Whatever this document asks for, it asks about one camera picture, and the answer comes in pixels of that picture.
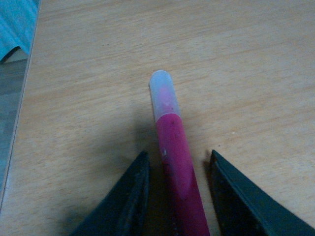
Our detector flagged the wooden nightstand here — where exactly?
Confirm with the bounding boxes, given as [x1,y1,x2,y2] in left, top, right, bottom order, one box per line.
[0,0,315,236]

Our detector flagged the grey pleated curtain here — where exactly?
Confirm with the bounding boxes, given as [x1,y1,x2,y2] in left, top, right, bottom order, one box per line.
[0,0,40,63]

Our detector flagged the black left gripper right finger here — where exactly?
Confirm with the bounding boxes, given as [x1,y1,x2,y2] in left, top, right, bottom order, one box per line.
[209,150,315,236]

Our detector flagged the pink marker with clear cap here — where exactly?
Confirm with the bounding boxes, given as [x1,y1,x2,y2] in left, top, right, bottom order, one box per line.
[149,70,210,236]

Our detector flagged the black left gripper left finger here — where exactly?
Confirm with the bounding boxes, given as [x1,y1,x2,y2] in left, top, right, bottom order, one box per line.
[71,151,150,236]

